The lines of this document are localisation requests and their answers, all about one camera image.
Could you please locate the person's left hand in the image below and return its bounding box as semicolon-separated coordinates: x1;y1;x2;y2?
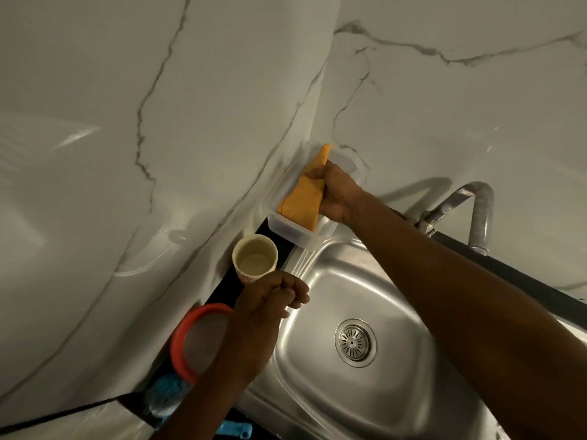
219;269;311;388

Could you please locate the person's right hand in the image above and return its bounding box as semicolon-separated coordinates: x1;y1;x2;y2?
306;159;367;225

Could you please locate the orange sponge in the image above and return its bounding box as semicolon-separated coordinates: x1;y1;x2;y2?
276;144;332;233

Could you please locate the cream floral mug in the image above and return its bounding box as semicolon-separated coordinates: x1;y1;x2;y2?
231;234;279;285

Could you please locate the blue brush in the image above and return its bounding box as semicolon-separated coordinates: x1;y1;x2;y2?
142;373;254;440

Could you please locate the stainless steel sink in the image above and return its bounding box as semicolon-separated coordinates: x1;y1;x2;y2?
234;235;587;440

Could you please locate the chrome faucet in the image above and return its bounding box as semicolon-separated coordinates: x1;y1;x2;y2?
415;181;495;257

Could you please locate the person's right forearm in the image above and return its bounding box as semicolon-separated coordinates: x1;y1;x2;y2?
346;192;587;440

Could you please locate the clear plastic container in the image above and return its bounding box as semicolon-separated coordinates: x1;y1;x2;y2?
267;141;370;252

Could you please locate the red round soap tub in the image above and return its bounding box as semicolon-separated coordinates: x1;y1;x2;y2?
169;303;235;386

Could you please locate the round metal drain strainer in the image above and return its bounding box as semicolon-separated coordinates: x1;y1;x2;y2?
333;318;378;369

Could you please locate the grey metal appliance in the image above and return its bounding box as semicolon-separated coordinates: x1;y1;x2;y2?
0;400;157;440

